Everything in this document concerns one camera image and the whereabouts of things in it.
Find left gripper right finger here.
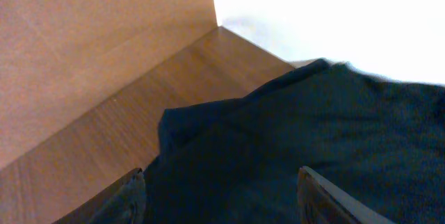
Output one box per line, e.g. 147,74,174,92
297,166,394,224

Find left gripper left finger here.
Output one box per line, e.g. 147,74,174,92
55,168,146,224

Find dark green shorts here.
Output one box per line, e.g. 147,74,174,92
145,60,444,223

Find folded navy blue garment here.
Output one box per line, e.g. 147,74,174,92
158,108,195,157

